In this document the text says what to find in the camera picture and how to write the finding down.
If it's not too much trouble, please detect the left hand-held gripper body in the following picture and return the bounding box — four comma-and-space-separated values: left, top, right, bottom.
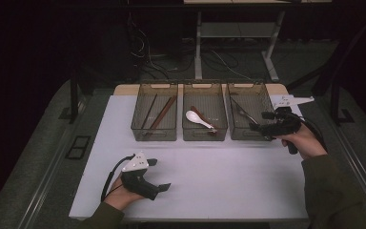
119, 151, 160, 201

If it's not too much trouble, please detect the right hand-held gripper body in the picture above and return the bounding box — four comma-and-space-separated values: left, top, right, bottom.
258, 94, 315, 156

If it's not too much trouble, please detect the steel fork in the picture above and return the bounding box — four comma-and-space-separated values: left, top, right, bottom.
236, 106, 260, 126

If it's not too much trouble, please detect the clear grey plastic bin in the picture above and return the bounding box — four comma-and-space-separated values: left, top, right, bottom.
182, 83, 229, 142
227, 82, 281, 141
131, 83, 179, 142

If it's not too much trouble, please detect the brown wooden spoon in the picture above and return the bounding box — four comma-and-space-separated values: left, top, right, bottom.
190, 105, 221, 136

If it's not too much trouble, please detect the white ceramic spoon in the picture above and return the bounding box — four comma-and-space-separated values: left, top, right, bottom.
185, 110, 219, 131

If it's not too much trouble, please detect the person's left hand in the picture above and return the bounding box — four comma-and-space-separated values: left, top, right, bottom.
104, 176, 146, 212

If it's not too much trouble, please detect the person's right hand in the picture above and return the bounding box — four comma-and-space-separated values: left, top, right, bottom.
272, 123, 329, 160

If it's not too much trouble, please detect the black metal stand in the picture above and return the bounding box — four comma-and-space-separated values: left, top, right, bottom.
58, 71, 89, 125
286, 15, 366, 127

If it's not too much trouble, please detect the right hand-held gripper black cable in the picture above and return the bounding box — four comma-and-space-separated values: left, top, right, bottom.
294, 114, 329, 151

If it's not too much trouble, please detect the hand-held gripper black cable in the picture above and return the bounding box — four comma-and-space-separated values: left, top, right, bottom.
294, 114, 329, 151
100, 154, 136, 203

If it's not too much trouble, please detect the left hand-held gripper black cable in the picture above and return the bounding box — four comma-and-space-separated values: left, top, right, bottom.
100, 154, 136, 203

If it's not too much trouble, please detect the metal floor rail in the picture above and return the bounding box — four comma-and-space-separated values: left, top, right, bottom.
328, 122, 366, 220
18, 127, 77, 229

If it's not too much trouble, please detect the white metal desk frame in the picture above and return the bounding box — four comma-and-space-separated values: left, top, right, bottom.
183, 0, 333, 83

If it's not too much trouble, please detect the bundle of floor cables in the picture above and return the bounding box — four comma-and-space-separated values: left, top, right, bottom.
127, 12, 255, 81

